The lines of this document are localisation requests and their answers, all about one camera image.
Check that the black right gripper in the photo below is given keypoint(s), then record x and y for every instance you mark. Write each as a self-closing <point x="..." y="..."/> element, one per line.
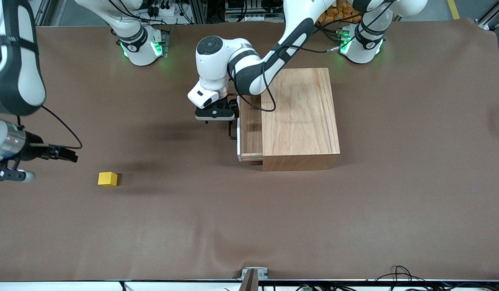
<point x="34" y="150"/>

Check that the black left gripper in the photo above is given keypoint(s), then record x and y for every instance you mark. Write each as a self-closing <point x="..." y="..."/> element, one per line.
<point x="232" y="106"/>

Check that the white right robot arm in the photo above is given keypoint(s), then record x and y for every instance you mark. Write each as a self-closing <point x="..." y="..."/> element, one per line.
<point x="15" y="60"/>

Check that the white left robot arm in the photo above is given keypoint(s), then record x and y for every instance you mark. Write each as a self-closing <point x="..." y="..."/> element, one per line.
<point x="249" y="68"/>

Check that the yellow cube block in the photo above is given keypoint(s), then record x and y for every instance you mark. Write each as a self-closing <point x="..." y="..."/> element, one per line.
<point x="107" y="178"/>

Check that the light wooden drawer cabinet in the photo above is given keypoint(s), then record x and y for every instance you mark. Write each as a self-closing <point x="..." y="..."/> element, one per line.
<point x="300" y="117"/>

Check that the grey metal equipment rack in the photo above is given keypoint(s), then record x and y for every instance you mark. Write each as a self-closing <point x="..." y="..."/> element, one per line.
<point x="253" y="12"/>

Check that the white power strip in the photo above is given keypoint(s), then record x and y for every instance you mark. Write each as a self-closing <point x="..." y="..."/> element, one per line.
<point x="164" y="11"/>

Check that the brown table cover mat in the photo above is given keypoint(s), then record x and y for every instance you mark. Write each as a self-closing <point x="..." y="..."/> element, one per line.
<point x="193" y="226"/>

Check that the orange snack pile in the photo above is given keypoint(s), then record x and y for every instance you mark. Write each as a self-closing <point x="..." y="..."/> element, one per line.
<point x="338" y="15"/>

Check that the grey metal table clamp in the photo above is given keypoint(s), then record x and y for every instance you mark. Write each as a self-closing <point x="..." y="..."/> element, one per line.
<point x="253" y="277"/>

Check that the aluminium frame profile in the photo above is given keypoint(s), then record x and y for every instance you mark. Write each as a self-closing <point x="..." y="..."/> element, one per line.
<point x="41" y="12"/>
<point x="492" y="14"/>

